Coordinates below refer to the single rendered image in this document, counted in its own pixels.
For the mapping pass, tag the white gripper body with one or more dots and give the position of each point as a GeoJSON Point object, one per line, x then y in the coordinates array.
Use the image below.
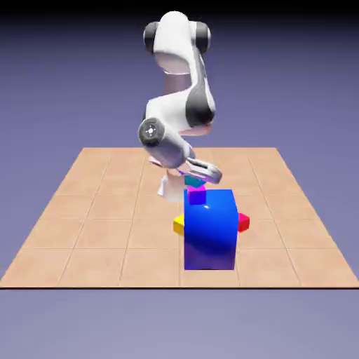
{"type": "Point", "coordinates": [204, 170]}

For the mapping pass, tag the small teal cube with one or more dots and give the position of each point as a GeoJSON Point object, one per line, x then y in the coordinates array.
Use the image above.
{"type": "Point", "coordinates": [193, 181]}

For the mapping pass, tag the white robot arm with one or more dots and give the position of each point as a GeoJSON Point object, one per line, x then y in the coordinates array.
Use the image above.
{"type": "Point", "coordinates": [174, 112]}

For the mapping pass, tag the small magenta cube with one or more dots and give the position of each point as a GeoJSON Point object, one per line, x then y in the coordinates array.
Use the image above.
{"type": "Point", "coordinates": [197, 194]}

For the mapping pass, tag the small yellow cube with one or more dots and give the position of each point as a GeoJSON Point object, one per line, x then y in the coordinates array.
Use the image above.
{"type": "Point", "coordinates": [178, 224]}

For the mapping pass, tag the small red cube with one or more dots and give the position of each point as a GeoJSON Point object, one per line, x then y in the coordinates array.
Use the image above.
{"type": "Point", "coordinates": [243, 222]}

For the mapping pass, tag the large blue box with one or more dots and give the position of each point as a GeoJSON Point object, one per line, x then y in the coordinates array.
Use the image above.
{"type": "Point", "coordinates": [210, 230]}

